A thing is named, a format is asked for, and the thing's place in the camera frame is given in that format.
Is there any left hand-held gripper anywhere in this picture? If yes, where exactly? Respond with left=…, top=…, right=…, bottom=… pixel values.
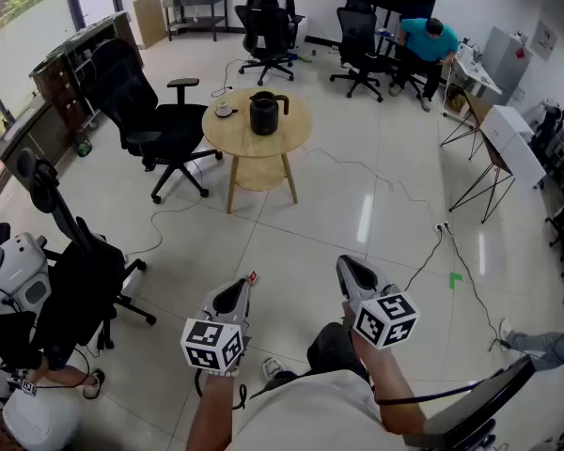
left=180, top=278, right=255, bottom=374

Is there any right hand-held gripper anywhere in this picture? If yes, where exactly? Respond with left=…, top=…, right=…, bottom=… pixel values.
left=336, top=255, right=421, bottom=350

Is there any black kettle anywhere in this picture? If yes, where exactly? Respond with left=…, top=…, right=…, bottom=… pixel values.
left=248, top=90, right=290, bottom=137

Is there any person's right forearm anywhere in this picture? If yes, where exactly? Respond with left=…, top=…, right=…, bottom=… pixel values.
left=350, top=331, right=427, bottom=436

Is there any person's left forearm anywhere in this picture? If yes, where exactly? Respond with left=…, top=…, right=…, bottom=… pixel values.
left=186, top=371, right=243, bottom=451

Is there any person's right hand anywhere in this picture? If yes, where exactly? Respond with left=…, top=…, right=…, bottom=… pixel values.
left=341, top=302, right=358, bottom=335

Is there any person's black trouser leg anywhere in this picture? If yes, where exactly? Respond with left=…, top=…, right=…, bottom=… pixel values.
left=306, top=321, right=372, bottom=384

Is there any person's white shoe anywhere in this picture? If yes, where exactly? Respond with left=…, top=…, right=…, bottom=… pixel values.
left=261, top=356, right=288, bottom=382

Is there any person's white shirt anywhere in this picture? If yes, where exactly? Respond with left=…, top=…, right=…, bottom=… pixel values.
left=225, top=368, right=408, bottom=451

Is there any black chair with clothing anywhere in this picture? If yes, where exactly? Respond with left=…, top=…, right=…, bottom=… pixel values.
left=16, top=148, right=157, bottom=351

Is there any black flat panel device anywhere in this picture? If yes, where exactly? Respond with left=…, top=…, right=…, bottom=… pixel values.
left=403, top=354, right=537, bottom=451

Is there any round wooden table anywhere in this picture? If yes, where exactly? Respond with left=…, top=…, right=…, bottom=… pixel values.
left=201, top=86, right=314, bottom=215

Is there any large black office chair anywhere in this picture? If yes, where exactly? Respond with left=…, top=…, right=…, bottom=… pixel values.
left=82, top=38, right=225, bottom=205

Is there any white cardboard box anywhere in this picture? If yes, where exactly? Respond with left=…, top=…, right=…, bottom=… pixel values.
left=478, top=104, right=546, bottom=190

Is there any white round-faced machine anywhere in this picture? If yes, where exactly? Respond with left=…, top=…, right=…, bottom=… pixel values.
left=0, top=231, right=52, bottom=319

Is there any white cylindrical stool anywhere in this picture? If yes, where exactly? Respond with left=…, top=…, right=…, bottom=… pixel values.
left=2, top=385, right=82, bottom=451

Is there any white desk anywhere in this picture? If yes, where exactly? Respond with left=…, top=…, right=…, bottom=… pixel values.
left=444, top=39, right=503, bottom=121

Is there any black mesh office chair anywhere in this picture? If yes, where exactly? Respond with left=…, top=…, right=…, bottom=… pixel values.
left=329, top=6, right=405, bottom=102
left=234, top=0, right=306, bottom=87

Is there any low dark wooden cabinet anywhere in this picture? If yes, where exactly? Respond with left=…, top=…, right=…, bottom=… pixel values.
left=0, top=94, right=76, bottom=196

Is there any grey metal cabinet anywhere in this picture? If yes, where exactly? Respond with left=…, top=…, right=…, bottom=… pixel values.
left=474, top=25, right=532, bottom=107

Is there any dark open shelf cart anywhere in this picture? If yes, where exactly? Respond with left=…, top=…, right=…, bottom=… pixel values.
left=27, top=10, right=145, bottom=133

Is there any brown cardboard panel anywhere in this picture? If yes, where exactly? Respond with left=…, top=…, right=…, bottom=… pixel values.
left=133, top=0, right=169, bottom=50

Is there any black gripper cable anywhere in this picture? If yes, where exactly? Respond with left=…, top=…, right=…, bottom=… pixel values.
left=373, top=378, right=480, bottom=406
left=195, top=368, right=250, bottom=411

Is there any black floor power cable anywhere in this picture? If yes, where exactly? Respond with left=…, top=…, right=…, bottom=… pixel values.
left=403, top=232, right=507, bottom=351

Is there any thin white floor cable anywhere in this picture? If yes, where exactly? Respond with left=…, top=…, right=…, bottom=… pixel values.
left=305, top=147, right=446, bottom=225

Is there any wire-leg dark side table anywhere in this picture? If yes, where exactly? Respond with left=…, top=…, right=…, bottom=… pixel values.
left=439, top=91, right=518, bottom=225

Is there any white wall poster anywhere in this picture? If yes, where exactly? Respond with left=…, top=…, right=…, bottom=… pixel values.
left=530, top=19, right=558, bottom=63

